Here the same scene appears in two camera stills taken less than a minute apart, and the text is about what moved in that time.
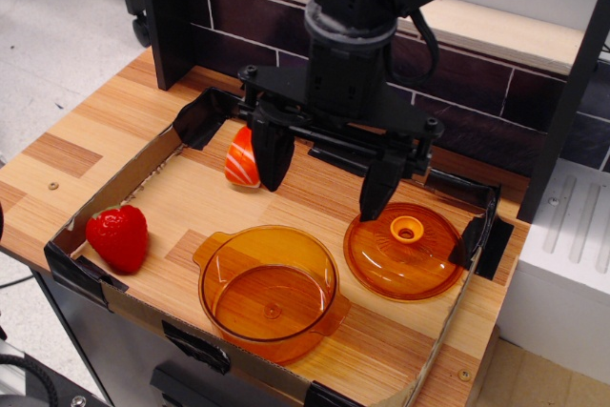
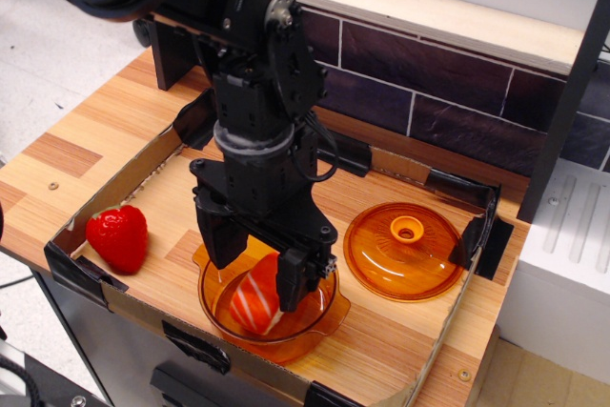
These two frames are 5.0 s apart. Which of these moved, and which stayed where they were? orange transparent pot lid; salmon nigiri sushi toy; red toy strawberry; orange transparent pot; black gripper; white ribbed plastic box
Moved: salmon nigiri sushi toy; black gripper
Stayed: red toy strawberry; orange transparent pot; orange transparent pot lid; white ribbed plastic box
